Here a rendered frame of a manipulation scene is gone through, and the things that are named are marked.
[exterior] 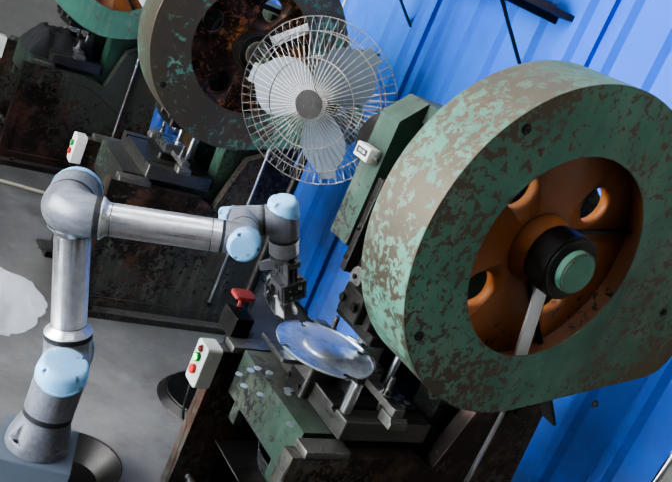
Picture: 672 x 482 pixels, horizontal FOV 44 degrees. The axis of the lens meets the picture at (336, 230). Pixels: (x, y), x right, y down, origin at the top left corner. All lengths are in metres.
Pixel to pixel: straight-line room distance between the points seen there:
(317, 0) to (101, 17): 1.86
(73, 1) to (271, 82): 2.12
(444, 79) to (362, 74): 1.24
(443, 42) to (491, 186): 2.54
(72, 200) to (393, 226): 0.69
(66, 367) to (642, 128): 1.39
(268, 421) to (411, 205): 0.88
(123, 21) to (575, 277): 3.60
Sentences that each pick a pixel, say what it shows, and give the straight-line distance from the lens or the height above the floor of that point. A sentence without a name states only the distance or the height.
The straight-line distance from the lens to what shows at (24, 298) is 3.42.
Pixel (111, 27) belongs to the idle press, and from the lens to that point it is 4.98.
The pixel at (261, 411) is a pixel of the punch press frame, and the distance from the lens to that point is 2.35.
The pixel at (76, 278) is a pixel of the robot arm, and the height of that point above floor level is 0.84.
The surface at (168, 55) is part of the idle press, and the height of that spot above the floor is 1.21.
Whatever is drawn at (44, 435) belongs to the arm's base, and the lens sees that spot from 2.07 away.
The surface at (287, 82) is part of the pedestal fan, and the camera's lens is 2.95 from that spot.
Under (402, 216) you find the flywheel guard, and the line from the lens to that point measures 1.69.
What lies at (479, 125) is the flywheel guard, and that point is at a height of 1.55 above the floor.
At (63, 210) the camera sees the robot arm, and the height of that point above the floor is 1.04.
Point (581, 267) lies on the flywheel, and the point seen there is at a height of 1.35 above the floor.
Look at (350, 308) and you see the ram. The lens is 2.24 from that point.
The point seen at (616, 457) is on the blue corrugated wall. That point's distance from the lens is 3.15.
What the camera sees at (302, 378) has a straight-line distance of 2.30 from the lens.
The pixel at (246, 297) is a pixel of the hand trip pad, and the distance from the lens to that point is 2.49.
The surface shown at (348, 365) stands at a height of 0.78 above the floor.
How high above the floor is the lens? 1.69
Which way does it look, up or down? 15 degrees down
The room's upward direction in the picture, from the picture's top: 23 degrees clockwise
